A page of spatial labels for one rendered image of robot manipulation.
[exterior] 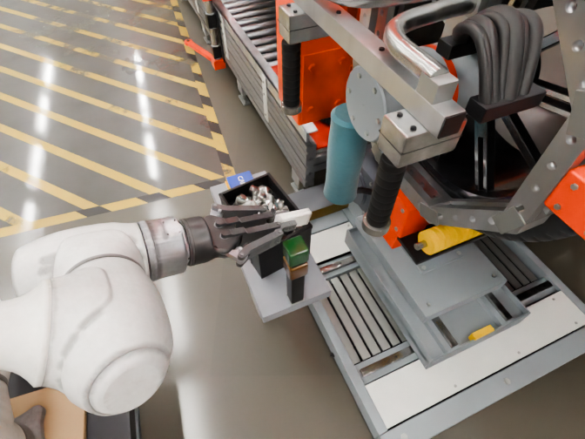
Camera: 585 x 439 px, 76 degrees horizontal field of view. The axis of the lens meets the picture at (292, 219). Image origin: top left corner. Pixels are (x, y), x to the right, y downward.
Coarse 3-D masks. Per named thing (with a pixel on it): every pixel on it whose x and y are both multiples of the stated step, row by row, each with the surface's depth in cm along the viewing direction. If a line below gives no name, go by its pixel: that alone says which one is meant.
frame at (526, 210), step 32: (576, 0) 42; (576, 32) 43; (576, 64) 44; (576, 96) 45; (576, 128) 46; (544, 160) 51; (576, 160) 48; (416, 192) 82; (544, 192) 53; (448, 224) 75; (480, 224) 67; (512, 224) 60
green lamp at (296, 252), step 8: (288, 240) 69; (296, 240) 69; (304, 240) 69; (288, 248) 68; (296, 248) 68; (304, 248) 68; (288, 256) 68; (296, 256) 67; (304, 256) 69; (296, 264) 70
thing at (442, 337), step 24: (360, 240) 132; (360, 264) 130; (384, 288) 118; (504, 288) 119; (408, 312) 115; (456, 312) 115; (480, 312) 115; (504, 312) 111; (528, 312) 113; (408, 336) 113; (432, 336) 110; (456, 336) 108; (480, 336) 107; (432, 360) 104
